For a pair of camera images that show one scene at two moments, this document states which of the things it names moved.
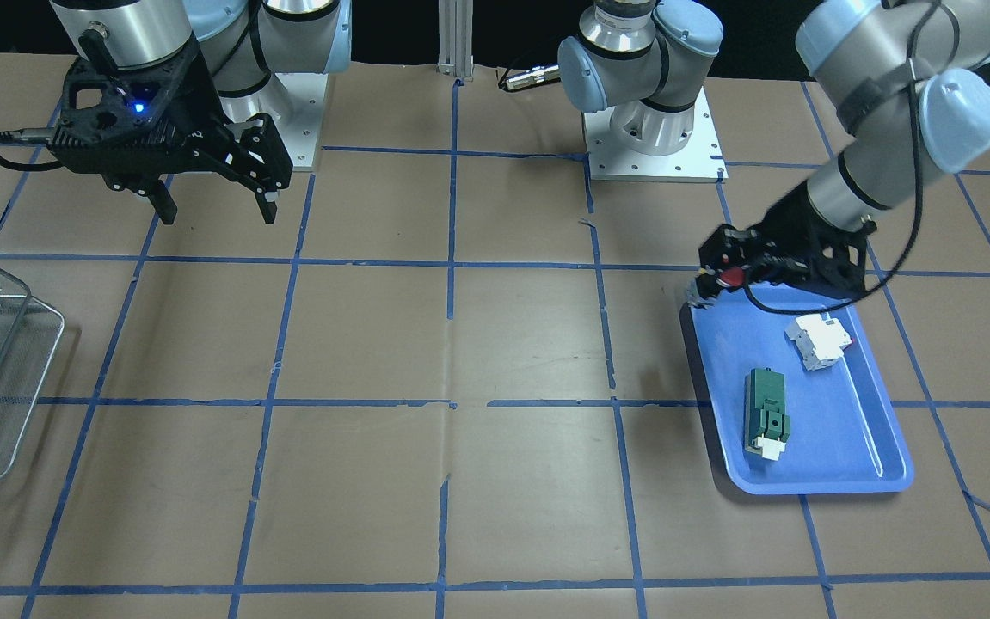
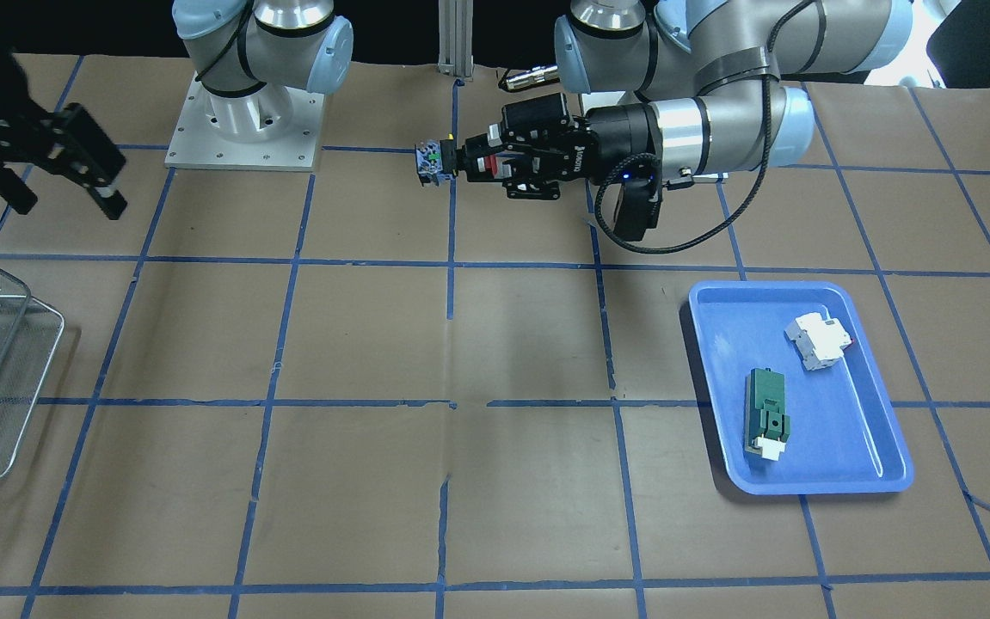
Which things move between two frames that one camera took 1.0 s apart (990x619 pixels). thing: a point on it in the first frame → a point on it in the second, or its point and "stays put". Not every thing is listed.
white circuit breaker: [820, 340] stays put
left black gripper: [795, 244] → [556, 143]
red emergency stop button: [731, 277] → [436, 159]
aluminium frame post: [455, 23] stays put
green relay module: [766, 425] stays put
